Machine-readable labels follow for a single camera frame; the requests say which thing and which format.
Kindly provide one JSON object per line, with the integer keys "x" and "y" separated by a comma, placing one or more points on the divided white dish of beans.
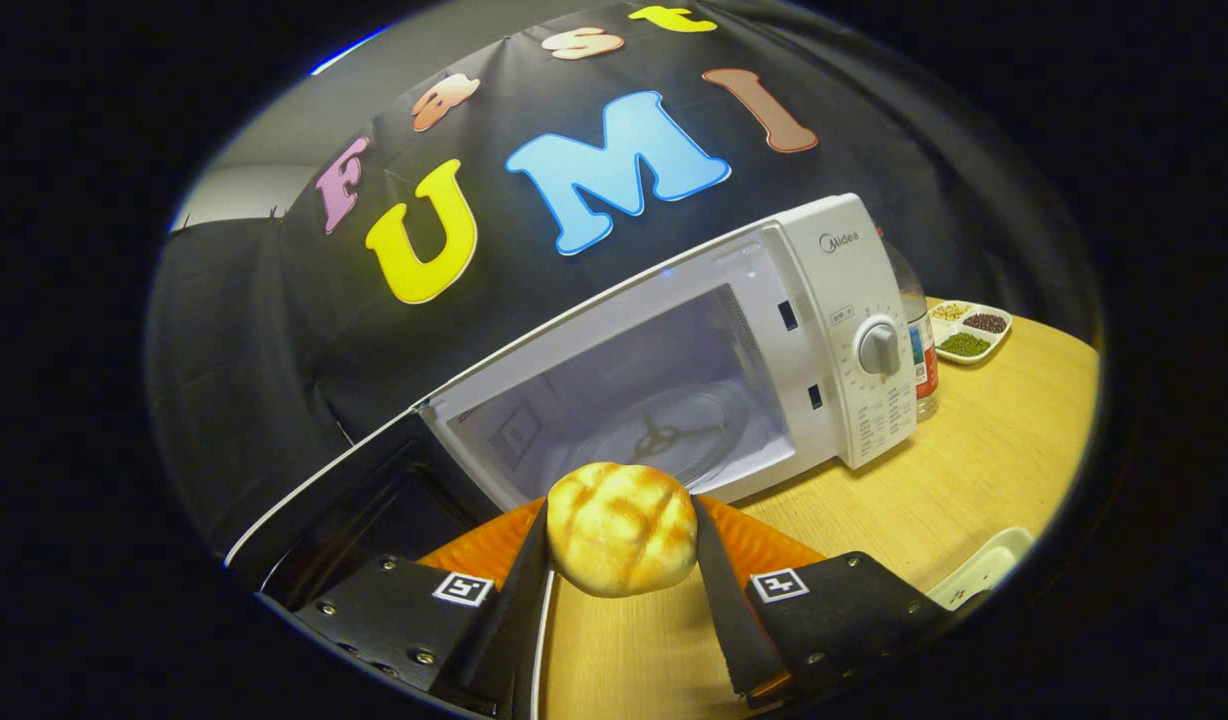
{"x": 969, "y": 335}

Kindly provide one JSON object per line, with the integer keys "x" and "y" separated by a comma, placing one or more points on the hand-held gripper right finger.
{"x": 729, "y": 610}

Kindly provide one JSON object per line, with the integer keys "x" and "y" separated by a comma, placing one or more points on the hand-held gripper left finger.
{"x": 519, "y": 590}

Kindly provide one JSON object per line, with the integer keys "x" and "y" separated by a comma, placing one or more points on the white microwave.
{"x": 824, "y": 300}

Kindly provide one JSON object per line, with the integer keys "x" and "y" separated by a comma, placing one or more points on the golden bread bun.
{"x": 622, "y": 530}

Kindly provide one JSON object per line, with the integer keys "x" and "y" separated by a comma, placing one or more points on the clear bottle with red label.
{"x": 924, "y": 370}

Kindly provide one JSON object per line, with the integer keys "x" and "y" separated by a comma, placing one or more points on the white rectangular plate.
{"x": 984, "y": 570}

